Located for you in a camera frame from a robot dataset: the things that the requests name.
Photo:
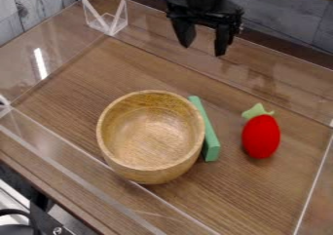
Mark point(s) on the black metal bracket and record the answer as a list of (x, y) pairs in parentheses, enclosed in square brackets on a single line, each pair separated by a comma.
[(46, 224)]

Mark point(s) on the wooden bowl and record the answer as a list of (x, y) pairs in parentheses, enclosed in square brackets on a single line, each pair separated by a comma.
[(149, 133)]

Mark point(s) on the red felt strawberry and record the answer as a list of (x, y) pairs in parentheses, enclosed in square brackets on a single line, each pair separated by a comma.
[(261, 134)]

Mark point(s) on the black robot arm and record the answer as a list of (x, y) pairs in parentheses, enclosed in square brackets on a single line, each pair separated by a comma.
[(217, 14)]

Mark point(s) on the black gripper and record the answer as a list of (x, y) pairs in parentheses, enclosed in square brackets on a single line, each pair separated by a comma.
[(222, 16)]

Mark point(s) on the green rectangular block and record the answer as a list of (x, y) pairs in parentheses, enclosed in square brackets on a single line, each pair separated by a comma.
[(211, 145)]

